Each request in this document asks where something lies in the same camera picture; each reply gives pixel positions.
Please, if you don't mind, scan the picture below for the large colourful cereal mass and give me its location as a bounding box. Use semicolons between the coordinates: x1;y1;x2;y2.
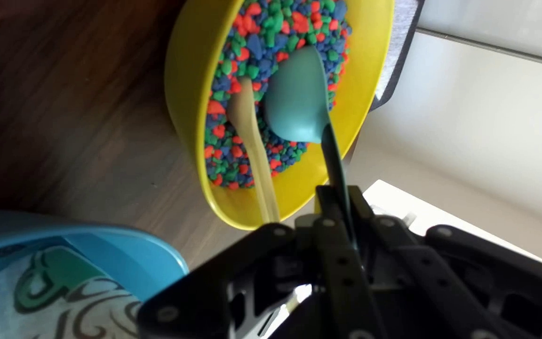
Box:
201;0;353;192

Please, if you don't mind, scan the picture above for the yellow plastic bowl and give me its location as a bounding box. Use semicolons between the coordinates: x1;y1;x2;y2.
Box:
163;0;399;232

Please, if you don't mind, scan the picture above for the blue plastic bowl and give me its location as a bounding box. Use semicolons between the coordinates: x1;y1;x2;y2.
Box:
0;209;192;305

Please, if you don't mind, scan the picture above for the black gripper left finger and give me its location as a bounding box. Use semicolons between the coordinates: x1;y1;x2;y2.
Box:
135;185;372;339

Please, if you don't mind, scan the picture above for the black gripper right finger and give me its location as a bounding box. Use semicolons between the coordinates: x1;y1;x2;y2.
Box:
344;187;542;339

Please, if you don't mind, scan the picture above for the teal blue plastic spoon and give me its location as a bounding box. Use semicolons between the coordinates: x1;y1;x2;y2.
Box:
263;43;355;247

